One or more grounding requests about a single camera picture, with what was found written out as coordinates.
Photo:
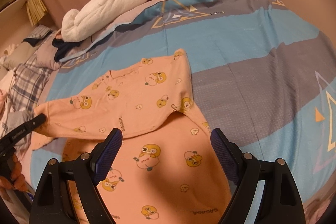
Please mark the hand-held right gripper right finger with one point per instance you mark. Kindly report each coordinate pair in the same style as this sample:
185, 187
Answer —
223, 154

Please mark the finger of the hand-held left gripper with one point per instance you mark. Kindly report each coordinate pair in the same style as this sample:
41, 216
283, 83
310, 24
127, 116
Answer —
38, 120

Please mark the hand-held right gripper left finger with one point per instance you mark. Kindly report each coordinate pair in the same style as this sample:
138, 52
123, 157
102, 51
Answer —
110, 157

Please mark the pink cartoon print pajama top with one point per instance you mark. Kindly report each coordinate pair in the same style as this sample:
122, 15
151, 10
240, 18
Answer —
136, 98

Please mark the person's left hand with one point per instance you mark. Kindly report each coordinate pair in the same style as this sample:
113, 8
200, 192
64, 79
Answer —
17, 174

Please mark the pale pink cloth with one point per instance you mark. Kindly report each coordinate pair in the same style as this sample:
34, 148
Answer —
6, 98

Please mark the plaid cloth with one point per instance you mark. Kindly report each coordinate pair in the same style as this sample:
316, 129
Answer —
31, 82

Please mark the beige pillow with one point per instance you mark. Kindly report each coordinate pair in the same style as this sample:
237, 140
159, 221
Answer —
18, 56

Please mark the pinkish grey pillow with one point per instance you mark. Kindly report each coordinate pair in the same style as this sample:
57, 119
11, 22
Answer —
47, 53

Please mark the dark navy garment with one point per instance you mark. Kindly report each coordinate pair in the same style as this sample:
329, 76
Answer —
63, 49

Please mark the blue striped cloth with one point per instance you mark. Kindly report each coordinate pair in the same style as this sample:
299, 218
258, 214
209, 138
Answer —
39, 32

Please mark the yellow straw fringe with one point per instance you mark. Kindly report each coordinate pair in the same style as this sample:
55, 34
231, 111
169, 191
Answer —
35, 8

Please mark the blue grey striped duvet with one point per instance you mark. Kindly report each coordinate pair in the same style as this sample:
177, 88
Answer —
236, 43

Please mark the white fluffy blanket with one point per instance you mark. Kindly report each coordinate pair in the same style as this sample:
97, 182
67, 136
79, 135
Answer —
105, 8

